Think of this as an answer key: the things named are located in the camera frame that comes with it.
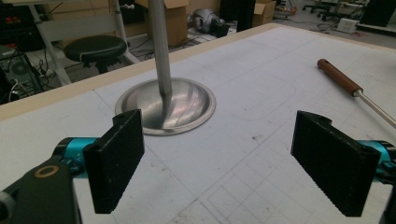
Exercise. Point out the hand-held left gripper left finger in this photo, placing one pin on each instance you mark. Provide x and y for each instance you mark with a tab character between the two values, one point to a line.
112	161

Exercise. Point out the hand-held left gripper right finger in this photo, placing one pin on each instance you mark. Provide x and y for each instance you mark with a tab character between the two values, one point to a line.
336	165

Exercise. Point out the metal stand with round base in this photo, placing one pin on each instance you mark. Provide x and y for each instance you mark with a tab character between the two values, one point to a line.
165	102

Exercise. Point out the black round stool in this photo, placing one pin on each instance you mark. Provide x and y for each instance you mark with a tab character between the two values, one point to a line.
95	49

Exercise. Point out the black computer tower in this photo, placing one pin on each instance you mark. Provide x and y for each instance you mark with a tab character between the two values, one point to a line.
17	73

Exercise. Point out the white electronic box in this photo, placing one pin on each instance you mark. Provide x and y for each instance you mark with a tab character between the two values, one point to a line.
347	25

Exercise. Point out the large cardboard box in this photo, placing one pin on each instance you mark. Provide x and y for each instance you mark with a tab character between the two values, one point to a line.
174	21

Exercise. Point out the office chair base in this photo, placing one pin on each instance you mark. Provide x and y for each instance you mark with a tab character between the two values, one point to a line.
327	6

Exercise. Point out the small cardboard box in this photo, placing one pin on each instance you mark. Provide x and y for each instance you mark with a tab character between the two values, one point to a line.
264	12

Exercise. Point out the grey helmet-like device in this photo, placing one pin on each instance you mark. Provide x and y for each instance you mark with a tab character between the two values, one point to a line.
209	21

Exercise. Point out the black cabinet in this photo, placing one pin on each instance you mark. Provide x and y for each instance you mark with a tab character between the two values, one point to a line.
238	14

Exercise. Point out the white metal table frame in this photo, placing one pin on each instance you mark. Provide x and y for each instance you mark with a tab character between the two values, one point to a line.
62	31

